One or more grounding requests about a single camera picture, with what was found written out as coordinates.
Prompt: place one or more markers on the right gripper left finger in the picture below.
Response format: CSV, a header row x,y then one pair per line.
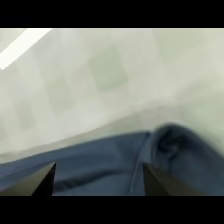
x,y
37,184

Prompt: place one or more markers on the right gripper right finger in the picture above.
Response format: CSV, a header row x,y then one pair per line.
x,y
163,185

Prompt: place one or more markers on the blue garment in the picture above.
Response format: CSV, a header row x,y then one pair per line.
x,y
100,163

